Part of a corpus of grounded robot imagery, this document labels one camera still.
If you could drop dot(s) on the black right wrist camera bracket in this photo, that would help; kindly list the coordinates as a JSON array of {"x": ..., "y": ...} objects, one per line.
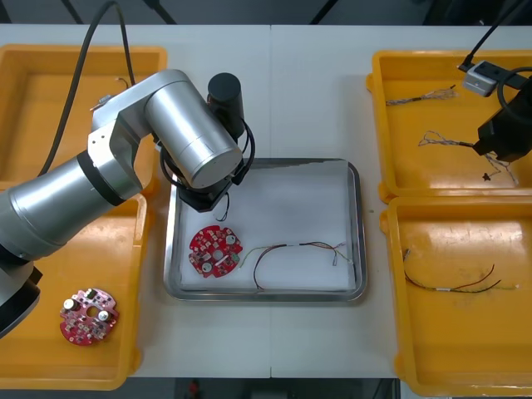
[{"x": 517, "y": 77}]

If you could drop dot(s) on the pale grey right wrist camera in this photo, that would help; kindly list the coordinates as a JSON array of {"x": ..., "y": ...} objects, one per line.
[{"x": 478, "y": 83}]

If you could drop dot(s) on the silver-grey left robot arm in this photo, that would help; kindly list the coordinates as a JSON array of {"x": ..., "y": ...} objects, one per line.
[{"x": 187, "y": 124}]

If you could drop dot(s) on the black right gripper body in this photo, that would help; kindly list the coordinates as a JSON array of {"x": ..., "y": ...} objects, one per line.
[{"x": 509, "y": 133}]

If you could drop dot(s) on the steel tray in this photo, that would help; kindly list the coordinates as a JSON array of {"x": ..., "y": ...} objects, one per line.
[{"x": 172, "y": 270}]

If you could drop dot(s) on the yellow-orange plastic bin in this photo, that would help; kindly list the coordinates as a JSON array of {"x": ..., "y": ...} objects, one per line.
[
  {"x": 457, "y": 332},
  {"x": 415, "y": 166},
  {"x": 104, "y": 365},
  {"x": 33, "y": 104}
]

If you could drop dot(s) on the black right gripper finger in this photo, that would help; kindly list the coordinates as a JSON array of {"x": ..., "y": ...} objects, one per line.
[
  {"x": 486, "y": 151},
  {"x": 479, "y": 145}
]

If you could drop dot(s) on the round red circuit board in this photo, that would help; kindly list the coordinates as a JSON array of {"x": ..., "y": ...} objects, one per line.
[
  {"x": 203, "y": 245},
  {"x": 79, "y": 328}
]

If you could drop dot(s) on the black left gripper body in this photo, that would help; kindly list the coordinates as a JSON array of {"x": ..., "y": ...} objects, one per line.
[{"x": 203, "y": 203}]

